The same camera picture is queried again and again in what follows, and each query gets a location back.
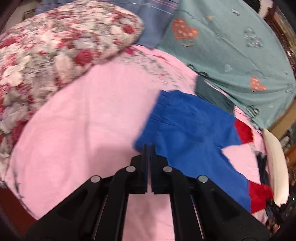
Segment blue striped pillow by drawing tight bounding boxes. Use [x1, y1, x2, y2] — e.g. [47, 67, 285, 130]
[34, 0, 181, 49]

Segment cream white pillow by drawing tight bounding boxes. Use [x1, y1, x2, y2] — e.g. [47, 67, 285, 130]
[263, 129, 289, 206]

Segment red white floral pillow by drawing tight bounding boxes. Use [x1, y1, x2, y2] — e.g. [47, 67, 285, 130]
[1, 1, 144, 179]

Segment pink floral bed sheet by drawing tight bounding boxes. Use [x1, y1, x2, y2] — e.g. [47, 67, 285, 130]
[4, 45, 269, 241]

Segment dark navy garment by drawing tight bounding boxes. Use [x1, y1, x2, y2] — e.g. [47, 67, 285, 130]
[251, 151, 283, 234]

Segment blue and red pants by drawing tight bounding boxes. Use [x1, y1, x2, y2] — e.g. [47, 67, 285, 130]
[134, 89, 275, 214]

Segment teal heart-print pillow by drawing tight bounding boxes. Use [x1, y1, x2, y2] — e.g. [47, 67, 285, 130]
[158, 1, 295, 128]

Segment wooden bed frame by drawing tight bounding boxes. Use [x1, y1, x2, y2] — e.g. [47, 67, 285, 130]
[268, 100, 296, 168]

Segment folded dark grey garment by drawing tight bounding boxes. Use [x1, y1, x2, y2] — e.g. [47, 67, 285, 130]
[195, 76, 234, 116]

